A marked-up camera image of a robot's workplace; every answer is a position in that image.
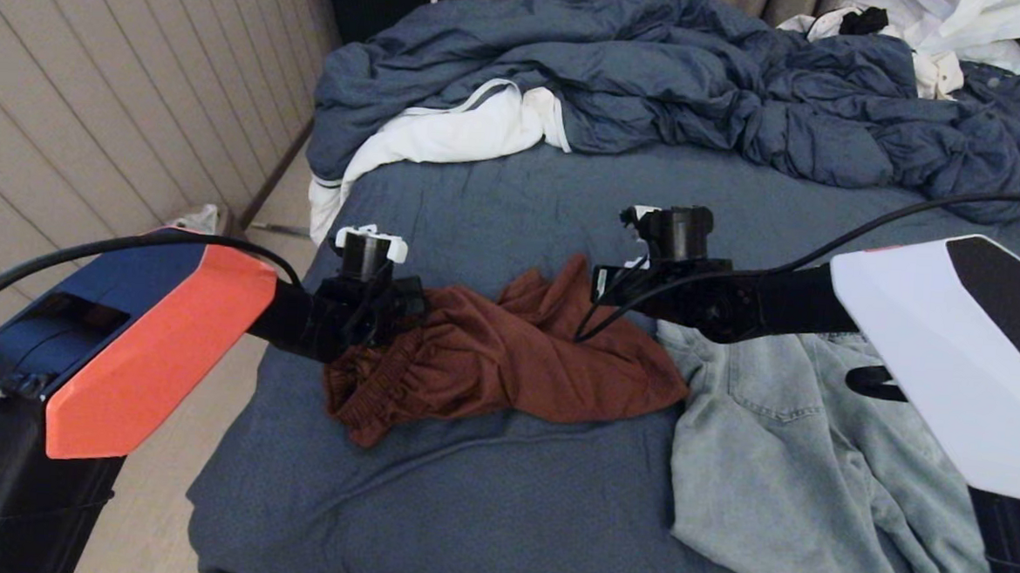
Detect white crumpled clothing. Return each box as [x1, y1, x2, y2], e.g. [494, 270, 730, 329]
[836, 0, 1020, 77]

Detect light blue denim shorts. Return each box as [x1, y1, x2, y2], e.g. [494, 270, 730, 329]
[642, 318, 1020, 573]

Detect dark blue denim garment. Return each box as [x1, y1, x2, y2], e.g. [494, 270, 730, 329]
[955, 61, 1020, 135]

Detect bed with blue sheet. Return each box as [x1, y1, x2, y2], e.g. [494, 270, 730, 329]
[183, 118, 1020, 573]

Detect black and white left wrist camera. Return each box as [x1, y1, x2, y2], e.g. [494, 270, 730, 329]
[333, 222, 411, 283]

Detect thin metal rod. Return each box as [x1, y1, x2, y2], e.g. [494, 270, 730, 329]
[251, 222, 313, 241]

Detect dark blue crumpled duvet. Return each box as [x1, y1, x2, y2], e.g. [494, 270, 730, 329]
[306, 0, 1020, 227]

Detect rust brown drawstring shorts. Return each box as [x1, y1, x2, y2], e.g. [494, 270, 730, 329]
[320, 241, 697, 465]

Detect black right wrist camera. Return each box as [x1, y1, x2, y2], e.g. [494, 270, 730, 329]
[618, 202, 716, 265]

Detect small black garment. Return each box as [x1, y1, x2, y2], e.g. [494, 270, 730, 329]
[838, 5, 889, 38]

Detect dark cabinet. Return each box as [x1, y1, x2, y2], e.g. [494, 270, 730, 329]
[319, 0, 432, 51]

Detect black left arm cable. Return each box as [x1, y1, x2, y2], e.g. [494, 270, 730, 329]
[0, 221, 306, 495]

